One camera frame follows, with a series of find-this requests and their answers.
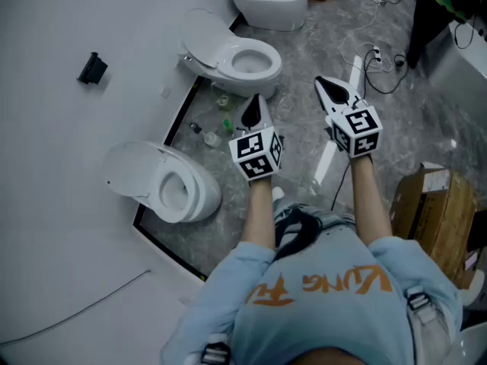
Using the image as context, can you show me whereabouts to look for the person's left forearm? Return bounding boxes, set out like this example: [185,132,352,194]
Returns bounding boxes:
[243,173,278,252]

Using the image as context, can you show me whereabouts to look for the person's right forearm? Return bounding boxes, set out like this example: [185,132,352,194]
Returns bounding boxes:
[348,154,393,247]

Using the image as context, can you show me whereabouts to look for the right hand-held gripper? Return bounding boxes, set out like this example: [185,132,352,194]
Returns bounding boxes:
[314,75,384,160]

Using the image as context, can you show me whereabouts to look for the white toilet lid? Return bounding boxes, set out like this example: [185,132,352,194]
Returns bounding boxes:
[180,8,235,68]

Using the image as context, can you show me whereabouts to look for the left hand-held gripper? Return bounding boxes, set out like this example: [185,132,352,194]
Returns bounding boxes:
[228,94,285,183]

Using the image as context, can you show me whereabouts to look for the person's light blue shirt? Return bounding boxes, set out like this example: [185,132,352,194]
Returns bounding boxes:
[159,236,464,365]

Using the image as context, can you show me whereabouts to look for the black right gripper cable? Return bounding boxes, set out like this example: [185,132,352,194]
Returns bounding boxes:
[329,161,352,211]

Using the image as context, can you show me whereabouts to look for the white toilet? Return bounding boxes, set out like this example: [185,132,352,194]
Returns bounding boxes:
[101,139,223,224]
[226,0,309,33]
[177,47,283,101]

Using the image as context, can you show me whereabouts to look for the black floor cable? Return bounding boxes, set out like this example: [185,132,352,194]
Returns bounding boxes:
[363,47,410,95]

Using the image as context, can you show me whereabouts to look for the grey shoulder strap with buckle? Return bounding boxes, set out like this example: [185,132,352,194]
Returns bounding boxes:
[403,285,457,365]
[198,332,233,365]

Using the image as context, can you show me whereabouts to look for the white floor cable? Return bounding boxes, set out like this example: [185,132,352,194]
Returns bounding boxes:
[337,0,385,68]

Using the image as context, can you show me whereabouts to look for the black wall tissue holder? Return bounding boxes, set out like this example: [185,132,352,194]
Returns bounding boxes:
[77,51,110,87]

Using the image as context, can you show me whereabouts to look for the green yellow plastic item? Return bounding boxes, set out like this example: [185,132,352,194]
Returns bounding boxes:
[431,0,468,25]

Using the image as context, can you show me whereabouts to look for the person's blue jeans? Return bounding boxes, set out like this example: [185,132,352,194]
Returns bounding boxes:
[270,197,358,252]

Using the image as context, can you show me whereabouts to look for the black desk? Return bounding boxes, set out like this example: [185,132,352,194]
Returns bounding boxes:
[406,0,487,70]

